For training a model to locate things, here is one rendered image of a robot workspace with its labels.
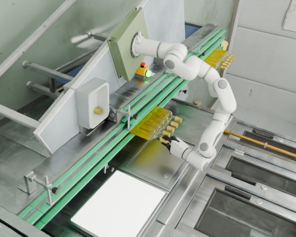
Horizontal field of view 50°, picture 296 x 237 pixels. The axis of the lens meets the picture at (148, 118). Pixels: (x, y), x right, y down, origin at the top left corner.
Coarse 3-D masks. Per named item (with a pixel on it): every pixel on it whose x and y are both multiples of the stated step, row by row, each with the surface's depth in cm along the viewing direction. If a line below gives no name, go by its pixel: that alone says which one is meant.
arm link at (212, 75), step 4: (212, 68) 176; (208, 72) 175; (212, 72) 175; (216, 72) 177; (204, 76) 176; (208, 76) 176; (212, 76) 176; (216, 76) 178; (208, 80) 178; (212, 80) 178; (208, 84) 180; (212, 84) 172; (208, 88) 181; (212, 88) 172; (212, 92) 174; (212, 96) 179; (216, 96) 177
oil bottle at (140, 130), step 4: (140, 124) 192; (132, 128) 190; (136, 128) 188; (140, 128) 188; (144, 128) 188; (148, 128) 189; (132, 132) 191; (136, 132) 190; (140, 132) 188; (144, 132) 186; (148, 132) 186; (152, 132) 186; (140, 136) 190; (144, 136) 188; (148, 136) 186; (152, 136) 186
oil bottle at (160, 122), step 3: (144, 117) 199; (147, 117) 199; (150, 117) 199; (153, 117) 199; (150, 120) 196; (153, 120) 196; (156, 120) 196; (159, 120) 197; (162, 120) 197; (156, 123) 194; (159, 123) 194; (162, 123) 195; (162, 126) 195; (162, 129) 197
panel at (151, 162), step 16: (144, 144) 201; (160, 144) 202; (192, 144) 203; (128, 160) 187; (144, 160) 189; (160, 160) 190; (176, 160) 190; (144, 176) 177; (160, 176) 179; (176, 176) 179; (96, 192) 166; (80, 208) 157; (144, 224) 151
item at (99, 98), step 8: (96, 88) 163; (104, 88) 173; (88, 96) 159; (96, 96) 177; (104, 96) 176; (88, 104) 161; (96, 104) 180; (104, 104) 179; (104, 112) 181; (96, 120) 176
